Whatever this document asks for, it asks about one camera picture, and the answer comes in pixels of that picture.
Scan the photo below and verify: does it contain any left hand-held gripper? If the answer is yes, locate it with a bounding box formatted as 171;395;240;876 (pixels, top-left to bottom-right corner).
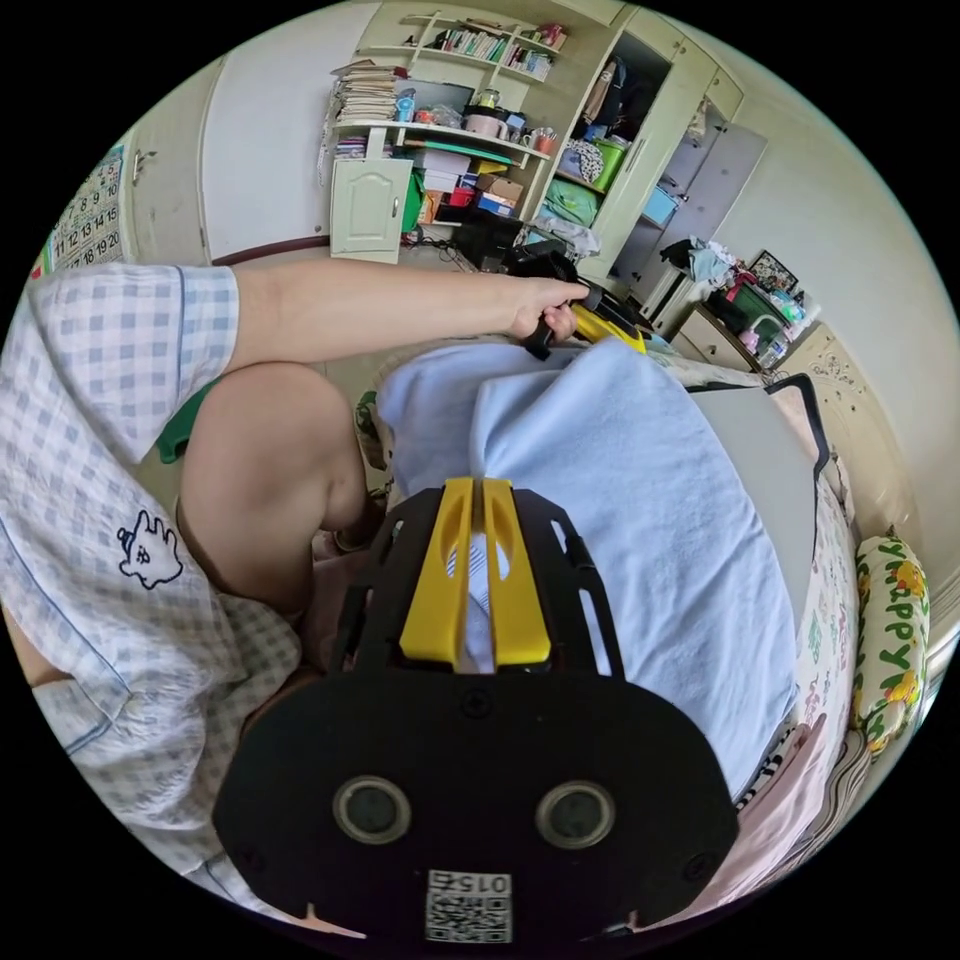
491;245;649;363

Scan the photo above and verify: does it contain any cluttered bedside cabinet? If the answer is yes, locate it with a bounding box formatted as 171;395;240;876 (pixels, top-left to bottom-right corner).
653;235;828;376

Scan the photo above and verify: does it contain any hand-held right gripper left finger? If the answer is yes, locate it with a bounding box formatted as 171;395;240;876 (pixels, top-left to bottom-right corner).
398;476;475;674

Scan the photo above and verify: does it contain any grey flat folding board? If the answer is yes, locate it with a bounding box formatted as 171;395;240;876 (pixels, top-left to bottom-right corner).
680;372;835;601

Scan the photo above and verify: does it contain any person's body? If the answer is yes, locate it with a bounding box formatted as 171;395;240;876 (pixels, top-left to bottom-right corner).
0;258;395;925

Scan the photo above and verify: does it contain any person's left forearm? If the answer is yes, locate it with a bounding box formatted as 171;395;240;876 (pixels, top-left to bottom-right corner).
299;262;526;361

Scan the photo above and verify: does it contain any person's left hand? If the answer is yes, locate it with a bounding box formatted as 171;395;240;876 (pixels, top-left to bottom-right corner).
508;279;595;345

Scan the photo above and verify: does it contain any printed yellow green pillow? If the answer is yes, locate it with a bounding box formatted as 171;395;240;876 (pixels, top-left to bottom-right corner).
850;533;934;756

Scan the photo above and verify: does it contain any light blue long sleeve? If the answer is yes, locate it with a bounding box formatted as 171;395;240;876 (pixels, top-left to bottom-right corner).
374;335;801;802

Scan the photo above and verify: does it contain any wall calendar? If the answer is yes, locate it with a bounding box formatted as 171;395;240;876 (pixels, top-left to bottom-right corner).
38;145;130;276

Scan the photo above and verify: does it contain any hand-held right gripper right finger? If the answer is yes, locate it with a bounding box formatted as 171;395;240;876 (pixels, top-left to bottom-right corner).
482;478;554;673

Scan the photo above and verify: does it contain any cream wardrobe cupboard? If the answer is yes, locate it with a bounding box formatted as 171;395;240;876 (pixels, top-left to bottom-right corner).
524;5;771;303

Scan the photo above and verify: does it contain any white shelf with books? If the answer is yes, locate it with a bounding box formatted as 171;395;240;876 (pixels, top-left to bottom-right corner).
317;10;573;265

